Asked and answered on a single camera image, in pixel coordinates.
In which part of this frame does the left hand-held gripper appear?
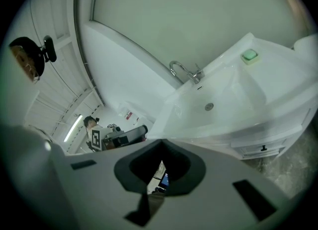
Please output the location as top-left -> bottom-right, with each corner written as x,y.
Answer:
90,125 -> 149,152

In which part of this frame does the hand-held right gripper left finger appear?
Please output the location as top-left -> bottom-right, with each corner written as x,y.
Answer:
51,139 -> 163,230

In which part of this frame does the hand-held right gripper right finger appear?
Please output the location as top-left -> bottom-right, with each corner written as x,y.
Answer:
146,139 -> 292,230

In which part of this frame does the white ceramic sink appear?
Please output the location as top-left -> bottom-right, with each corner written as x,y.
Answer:
148,32 -> 318,150

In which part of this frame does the cream soap dish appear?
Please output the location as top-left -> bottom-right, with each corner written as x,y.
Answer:
240,48 -> 262,66

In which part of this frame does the green soap bar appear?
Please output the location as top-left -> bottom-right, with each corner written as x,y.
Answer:
242,49 -> 257,61

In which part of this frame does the computer monitor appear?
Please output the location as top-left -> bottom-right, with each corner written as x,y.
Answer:
159,172 -> 170,190

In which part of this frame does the ceiling tube light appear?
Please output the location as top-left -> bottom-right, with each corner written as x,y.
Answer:
63,114 -> 83,143

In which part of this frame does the chrome faucet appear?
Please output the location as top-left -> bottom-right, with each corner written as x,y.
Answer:
169,60 -> 206,84

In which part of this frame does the white vanity cabinet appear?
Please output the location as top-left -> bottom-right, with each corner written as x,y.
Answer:
178,104 -> 313,160

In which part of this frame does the person's head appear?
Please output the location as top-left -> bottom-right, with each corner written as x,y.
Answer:
8,36 -> 46,84

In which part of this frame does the white cylindrical object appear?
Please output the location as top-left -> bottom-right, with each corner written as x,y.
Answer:
294,34 -> 318,59

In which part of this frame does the black head-worn camera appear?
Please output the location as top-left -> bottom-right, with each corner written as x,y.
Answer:
42,35 -> 58,63

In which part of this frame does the framed wall mirror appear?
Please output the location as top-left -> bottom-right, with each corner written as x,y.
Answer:
89,0 -> 313,85

